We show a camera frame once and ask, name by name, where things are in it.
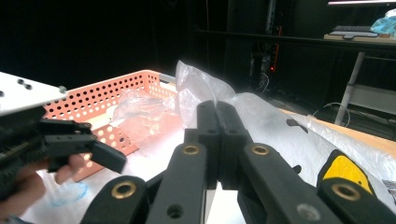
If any white metal desk frame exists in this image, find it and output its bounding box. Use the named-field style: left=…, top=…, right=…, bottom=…
left=323, top=32, right=396, bottom=126

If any light blue plastic bag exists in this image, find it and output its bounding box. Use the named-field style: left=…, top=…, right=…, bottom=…
left=370, top=7, right=396, bottom=35

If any dark computer tower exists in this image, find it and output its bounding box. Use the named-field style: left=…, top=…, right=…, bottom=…
left=247, top=0, right=283, bottom=91

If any white smiley plastic bag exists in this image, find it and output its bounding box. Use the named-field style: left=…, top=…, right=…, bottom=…
left=46, top=60, right=396, bottom=217

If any white board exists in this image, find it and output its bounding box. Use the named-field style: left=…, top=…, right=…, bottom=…
left=18, top=124, right=241, bottom=224

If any tangle of floor cables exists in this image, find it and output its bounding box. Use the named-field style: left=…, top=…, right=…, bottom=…
left=311, top=102, right=352, bottom=129

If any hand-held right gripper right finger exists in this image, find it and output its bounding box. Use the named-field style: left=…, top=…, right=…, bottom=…
left=216, top=102, right=254, bottom=191

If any pink perforated plastic basket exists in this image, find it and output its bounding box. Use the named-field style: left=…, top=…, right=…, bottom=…
left=42, top=69, right=179, bottom=183

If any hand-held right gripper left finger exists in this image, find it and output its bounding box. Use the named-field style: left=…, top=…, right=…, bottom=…
left=184, top=99, right=223, bottom=190

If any dark keyboard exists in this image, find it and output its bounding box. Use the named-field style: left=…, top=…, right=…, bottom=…
left=329, top=25, right=380, bottom=40

